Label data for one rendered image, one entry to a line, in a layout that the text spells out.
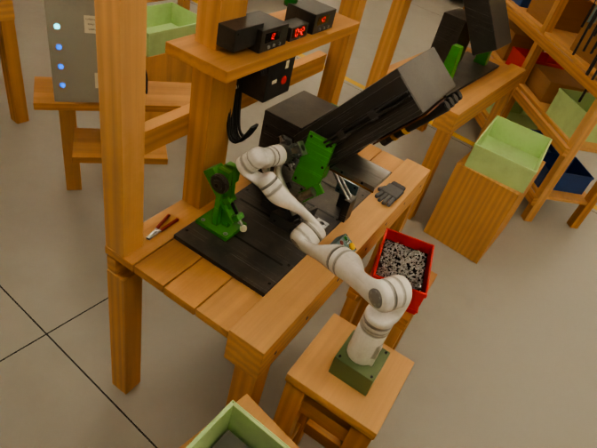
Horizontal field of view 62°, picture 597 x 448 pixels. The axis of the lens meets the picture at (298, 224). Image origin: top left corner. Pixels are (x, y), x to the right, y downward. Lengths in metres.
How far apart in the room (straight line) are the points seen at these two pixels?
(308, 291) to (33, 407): 1.36
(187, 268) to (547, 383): 2.25
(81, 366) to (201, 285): 1.04
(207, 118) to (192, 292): 0.60
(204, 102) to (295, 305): 0.76
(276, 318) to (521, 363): 1.95
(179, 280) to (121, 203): 0.33
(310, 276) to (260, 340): 0.35
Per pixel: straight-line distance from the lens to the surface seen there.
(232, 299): 1.73
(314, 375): 1.64
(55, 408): 2.54
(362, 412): 1.62
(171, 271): 1.79
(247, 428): 1.44
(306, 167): 1.93
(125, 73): 1.45
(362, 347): 1.54
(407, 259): 2.10
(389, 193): 2.35
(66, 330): 2.77
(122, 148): 1.55
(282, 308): 1.71
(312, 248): 1.60
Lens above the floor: 2.18
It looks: 39 degrees down
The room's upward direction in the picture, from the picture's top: 15 degrees clockwise
